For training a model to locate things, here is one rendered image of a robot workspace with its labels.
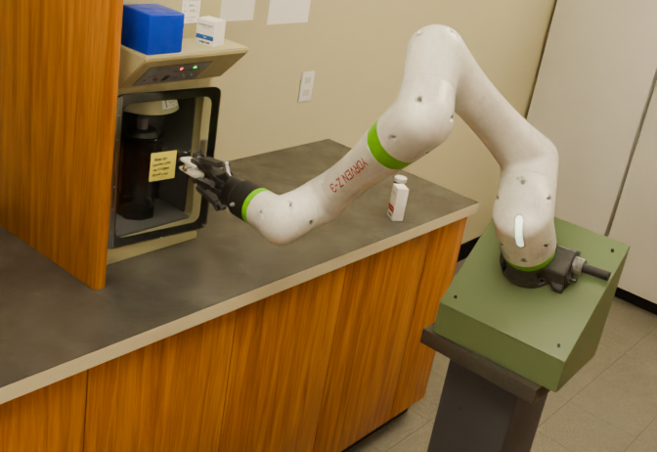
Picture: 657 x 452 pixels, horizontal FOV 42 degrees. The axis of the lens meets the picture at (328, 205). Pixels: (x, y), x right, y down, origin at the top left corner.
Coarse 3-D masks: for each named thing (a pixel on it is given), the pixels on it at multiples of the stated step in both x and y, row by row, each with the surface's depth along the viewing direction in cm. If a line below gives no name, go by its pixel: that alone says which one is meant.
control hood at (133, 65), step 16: (128, 48) 192; (192, 48) 201; (208, 48) 204; (224, 48) 206; (240, 48) 209; (128, 64) 192; (144, 64) 189; (160, 64) 194; (176, 64) 198; (224, 64) 212; (128, 80) 194
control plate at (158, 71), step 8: (184, 64) 200; (192, 64) 202; (200, 64) 205; (208, 64) 207; (152, 72) 196; (160, 72) 199; (168, 72) 201; (176, 72) 203; (184, 72) 205; (192, 72) 208; (152, 80) 201; (160, 80) 203; (168, 80) 206; (176, 80) 208
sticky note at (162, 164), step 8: (168, 152) 216; (176, 152) 217; (152, 160) 213; (160, 160) 215; (168, 160) 217; (152, 168) 214; (160, 168) 216; (168, 168) 218; (152, 176) 215; (160, 176) 217; (168, 176) 219
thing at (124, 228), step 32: (128, 96) 201; (160, 96) 207; (192, 96) 214; (128, 128) 205; (160, 128) 211; (192, 128) 218; (128, 160) 208; (128, 192) 212; (160, 192) 219; (192, 192) 226; (128, 224) 216; (160, 224) 223; (192, 224) 231
